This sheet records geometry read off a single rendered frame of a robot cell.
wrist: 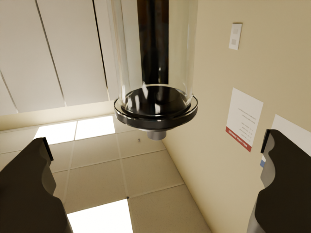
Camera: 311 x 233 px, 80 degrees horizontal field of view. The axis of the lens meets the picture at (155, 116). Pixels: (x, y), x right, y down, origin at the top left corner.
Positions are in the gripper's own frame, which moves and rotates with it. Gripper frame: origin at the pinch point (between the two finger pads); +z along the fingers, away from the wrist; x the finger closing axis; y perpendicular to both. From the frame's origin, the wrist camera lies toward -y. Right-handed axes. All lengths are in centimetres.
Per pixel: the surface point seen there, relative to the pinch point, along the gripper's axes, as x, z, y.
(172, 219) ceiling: 13, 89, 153
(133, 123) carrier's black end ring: -2.5, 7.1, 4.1
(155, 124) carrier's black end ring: 0.0, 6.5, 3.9
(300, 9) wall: 48, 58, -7
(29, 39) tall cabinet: -146, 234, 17
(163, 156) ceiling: 10, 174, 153
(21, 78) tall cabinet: -169, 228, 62
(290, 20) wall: 48, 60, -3
